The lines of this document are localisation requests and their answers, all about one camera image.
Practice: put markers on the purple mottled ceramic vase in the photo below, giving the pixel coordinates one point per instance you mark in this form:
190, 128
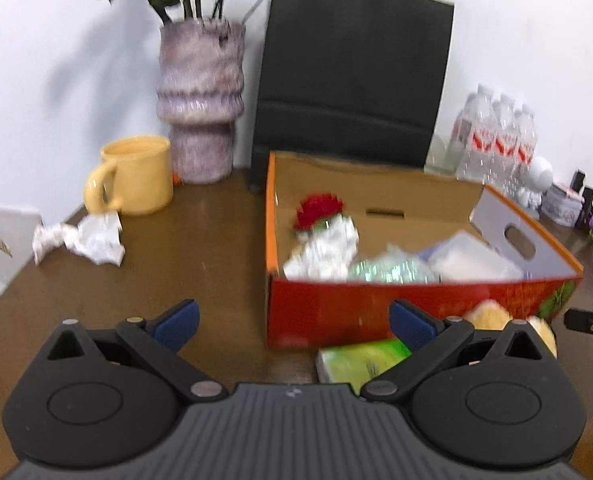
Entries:
201, 95

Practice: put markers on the black stand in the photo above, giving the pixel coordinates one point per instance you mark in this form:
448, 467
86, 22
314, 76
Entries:
587, 200

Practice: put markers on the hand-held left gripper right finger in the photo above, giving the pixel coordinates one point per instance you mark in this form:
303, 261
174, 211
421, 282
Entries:
414, 325

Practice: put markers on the shiny foil bag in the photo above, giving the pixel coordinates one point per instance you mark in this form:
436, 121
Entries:
391, 270

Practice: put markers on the white flat box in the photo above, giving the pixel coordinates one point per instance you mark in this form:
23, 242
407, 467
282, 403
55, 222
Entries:
4, 240

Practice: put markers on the black paper bag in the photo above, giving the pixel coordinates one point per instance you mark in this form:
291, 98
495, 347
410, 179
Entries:
351, 60

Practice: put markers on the yellow mug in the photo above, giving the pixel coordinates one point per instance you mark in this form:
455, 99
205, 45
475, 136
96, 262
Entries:
136, 175

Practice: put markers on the white robot figurine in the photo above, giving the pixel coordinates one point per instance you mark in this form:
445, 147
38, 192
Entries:
536, 180

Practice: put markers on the red cardboard box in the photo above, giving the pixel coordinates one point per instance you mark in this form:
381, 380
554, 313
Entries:
326, 310

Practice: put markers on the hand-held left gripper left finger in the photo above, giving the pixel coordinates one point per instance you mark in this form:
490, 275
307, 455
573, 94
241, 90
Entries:
177, 322

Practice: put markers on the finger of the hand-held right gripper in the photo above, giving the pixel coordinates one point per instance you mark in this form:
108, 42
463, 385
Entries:
584, 321

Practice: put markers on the clear water bottle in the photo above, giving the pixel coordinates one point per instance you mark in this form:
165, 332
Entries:
476, 135
525, 147
505, 142

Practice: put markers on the red artificial rose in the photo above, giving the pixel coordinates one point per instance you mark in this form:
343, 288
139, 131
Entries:
316, 210

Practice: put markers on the green tissue packet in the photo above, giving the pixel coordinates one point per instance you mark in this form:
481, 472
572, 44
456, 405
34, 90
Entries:
356, 360

